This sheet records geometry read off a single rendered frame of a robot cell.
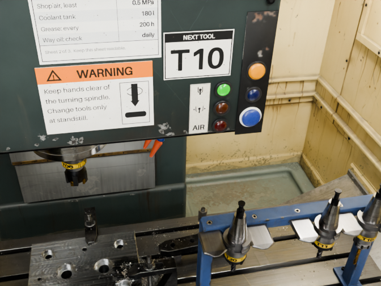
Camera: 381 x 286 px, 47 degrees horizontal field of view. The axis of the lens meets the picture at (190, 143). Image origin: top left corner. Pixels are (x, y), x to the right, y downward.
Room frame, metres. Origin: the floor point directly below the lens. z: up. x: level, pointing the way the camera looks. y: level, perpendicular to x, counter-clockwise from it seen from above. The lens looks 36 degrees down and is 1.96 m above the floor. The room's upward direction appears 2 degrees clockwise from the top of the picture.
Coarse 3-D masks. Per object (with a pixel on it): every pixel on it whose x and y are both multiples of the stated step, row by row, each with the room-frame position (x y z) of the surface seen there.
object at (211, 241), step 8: (200, 232) 0.70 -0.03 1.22; (208, 232) 0.70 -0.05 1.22; (216, 232) 0.70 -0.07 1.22; (200, 240) 0.68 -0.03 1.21; (208, 240) 0.68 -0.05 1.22; (216, 240) 0.68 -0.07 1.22; (208, 248) 0.65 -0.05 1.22; (216, 248) 0.65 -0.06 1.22; (224, 248) 0.66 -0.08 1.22; (216, 256) 0.63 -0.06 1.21
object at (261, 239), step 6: (252, 228) 0.72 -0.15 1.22; (258, 228) 0.72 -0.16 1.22; (264, 228) 0.72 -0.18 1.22; (252, 234) 0.70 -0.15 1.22; (258, 234) 0.70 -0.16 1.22; (264, 234) 0.70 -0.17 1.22; (252, 240) 0.68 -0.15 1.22; (258, 240) 0.68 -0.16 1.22; (264, 240) 0.68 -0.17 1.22; (270, 240) 0.68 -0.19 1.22; (252, 246) 0.67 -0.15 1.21; (258, 246) 0.66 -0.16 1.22; (264, 246) 0.67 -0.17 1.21; (270, 246) 0.67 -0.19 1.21
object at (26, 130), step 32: (0, 0) 0.52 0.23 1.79; (192, 0) 0.57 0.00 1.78; (224, 0) 0.58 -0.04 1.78; (256, 0) 0.59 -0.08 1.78; (0, 32) 0.52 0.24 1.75; (32, 32) 0.53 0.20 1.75; (0, 64) 0.51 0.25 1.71; (32, 64) 0.52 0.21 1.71; (64, 64) 0.53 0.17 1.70; (160, 64) 0.56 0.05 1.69; (0, 96) 0.51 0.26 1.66; (32, 96) 0.52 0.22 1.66; (160, 96) 0.56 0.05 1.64; (0, 128) 0.51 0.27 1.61; (32, 128) 0.52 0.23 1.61; (128, 128) 0.55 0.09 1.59; (160, 128) 0.56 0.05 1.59
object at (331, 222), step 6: (330, 204) 0.73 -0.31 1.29; (324, 210) 0.73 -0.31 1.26; (330, 210) 0.72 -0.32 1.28; (336, 210) 0.72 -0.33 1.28; (324, 216) 0.72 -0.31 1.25; (330, 216) 0.72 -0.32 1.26; (336, 216) 0.72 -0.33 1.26; (324, 222) 0.72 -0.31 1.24; (330, 222) 0.71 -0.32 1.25; (336, 222) 0.71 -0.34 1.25; (324, 228) 0.71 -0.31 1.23; (330, 228) 0.71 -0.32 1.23; (336, 228) 0.71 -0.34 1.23
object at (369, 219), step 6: (372, 198) 0.76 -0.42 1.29; (372, 204) 0.75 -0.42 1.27; (378, 204) 0.74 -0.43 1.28; (366, 210) 0.75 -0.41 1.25; (372, 210) 0.74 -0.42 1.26; (378, 210) 0.74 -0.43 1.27; (366, 216) 0.75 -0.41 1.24; (372, 216) 0.74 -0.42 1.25; (378, 216) 0.74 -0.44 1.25; (372, 222) 0.74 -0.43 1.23; (378, 222) 0.74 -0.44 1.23
